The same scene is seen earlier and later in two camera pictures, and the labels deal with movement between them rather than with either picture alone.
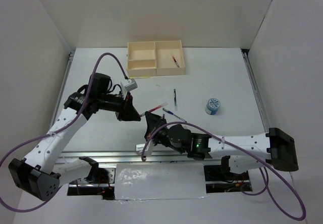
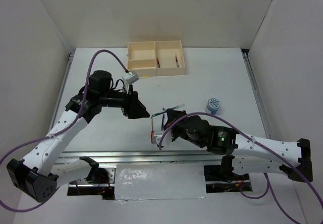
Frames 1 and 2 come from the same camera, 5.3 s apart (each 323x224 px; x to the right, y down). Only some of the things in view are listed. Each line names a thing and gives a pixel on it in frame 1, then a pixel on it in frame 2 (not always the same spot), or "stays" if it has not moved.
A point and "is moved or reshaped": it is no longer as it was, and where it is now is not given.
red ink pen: (175, 61) is moved or reshaped
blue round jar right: (212, 105) stays
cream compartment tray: (155, 58) stays
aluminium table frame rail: (108, 158) stays
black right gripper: (152, 120) -> (173, 115)
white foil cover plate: (160, 181) stays
